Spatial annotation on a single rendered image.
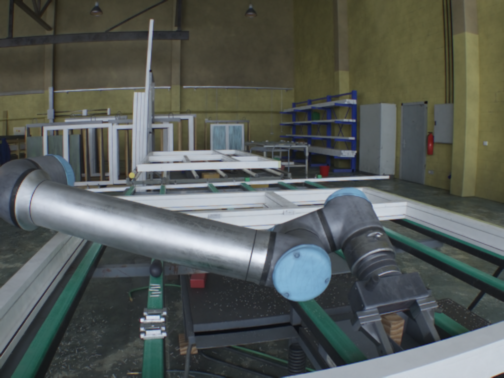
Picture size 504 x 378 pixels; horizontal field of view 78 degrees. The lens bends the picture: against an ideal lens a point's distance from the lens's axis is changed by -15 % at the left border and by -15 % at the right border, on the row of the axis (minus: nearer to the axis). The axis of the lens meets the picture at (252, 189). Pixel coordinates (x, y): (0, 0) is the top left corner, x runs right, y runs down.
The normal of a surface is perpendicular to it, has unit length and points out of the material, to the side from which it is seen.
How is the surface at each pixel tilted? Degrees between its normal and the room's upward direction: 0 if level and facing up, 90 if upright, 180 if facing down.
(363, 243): 48
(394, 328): 90
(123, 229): 80
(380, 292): 35
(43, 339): 0
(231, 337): 0
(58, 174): 74
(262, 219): 90
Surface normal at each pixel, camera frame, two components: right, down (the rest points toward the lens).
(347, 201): -0.38, -0.61
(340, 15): 0.22, 0.15
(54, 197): 0.07, -0.43
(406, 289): 0.13, -0.72
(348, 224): -0.65, -0.45
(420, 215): -0.97, 0.04
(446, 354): 0.00, -0.99
